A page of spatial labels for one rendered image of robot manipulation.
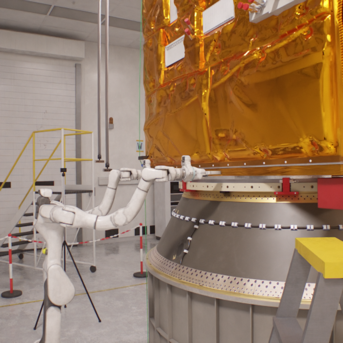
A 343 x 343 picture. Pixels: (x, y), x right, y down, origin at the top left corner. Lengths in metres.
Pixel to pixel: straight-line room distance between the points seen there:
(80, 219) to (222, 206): 0.80
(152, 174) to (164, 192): 7.86
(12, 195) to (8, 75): 2.80
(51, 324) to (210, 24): 2.06
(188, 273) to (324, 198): 0.87
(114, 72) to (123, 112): 1.09
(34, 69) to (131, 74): 2.58
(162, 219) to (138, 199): 8.00
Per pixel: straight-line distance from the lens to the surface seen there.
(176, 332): 2.37
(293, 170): 1.87
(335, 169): 1.72
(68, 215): 2.06
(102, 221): 2.02
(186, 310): 2.23
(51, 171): 9.50
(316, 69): 1.77
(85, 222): 2.04
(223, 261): 2.07
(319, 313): 1.17
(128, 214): 1.97
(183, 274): 2.20
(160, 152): 2.91
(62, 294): 2.30
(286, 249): 1.99
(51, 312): 2.37
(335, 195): 1.76
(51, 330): 2.41
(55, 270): 2.26
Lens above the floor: 1.77
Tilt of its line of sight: 1 degrees up
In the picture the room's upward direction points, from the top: 1 degrees counter-clockwise
